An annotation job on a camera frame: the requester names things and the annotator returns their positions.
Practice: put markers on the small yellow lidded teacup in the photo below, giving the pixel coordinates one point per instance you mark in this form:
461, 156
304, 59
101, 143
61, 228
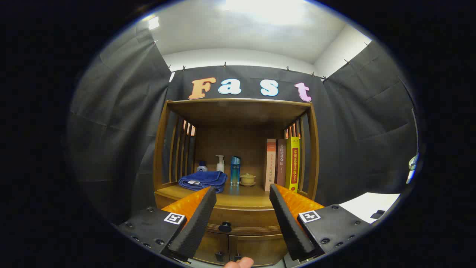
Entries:
247, 179

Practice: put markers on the wooden cabinet door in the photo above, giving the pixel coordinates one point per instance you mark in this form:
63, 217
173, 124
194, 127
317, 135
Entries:
212, 247
260, 249

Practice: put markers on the small white blue-capped bottle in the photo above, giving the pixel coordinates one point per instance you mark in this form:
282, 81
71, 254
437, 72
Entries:
202, 167

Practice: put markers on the yellow book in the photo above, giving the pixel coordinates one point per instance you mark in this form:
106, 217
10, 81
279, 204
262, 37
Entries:
293, 163

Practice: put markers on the wooden cabinet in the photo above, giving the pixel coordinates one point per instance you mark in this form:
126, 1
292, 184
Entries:
238, 111

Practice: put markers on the blue glass bottle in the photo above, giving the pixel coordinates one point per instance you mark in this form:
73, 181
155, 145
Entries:
235, 171

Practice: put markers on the beige book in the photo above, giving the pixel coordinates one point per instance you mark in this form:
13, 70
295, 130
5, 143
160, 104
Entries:
270, 167

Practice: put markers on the wooden countertop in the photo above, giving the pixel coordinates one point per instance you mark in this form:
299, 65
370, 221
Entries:
245, 197

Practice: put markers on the brown book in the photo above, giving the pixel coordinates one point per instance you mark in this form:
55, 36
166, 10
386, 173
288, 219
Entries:
281, 163

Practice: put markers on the folded blue towel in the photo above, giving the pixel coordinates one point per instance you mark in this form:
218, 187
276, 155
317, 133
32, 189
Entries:
202, 178

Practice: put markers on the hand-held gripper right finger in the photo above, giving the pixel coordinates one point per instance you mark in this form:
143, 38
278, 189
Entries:
288, 223

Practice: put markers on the white pump bottle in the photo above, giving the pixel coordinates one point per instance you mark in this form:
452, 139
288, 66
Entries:
220, 166

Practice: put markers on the black flat block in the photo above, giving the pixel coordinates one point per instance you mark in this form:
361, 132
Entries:
378, 214

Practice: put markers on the wooden drawer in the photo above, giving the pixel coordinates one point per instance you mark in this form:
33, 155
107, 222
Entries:
245, 217

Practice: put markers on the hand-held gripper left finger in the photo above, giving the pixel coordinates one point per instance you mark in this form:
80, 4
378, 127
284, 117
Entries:
197, 223

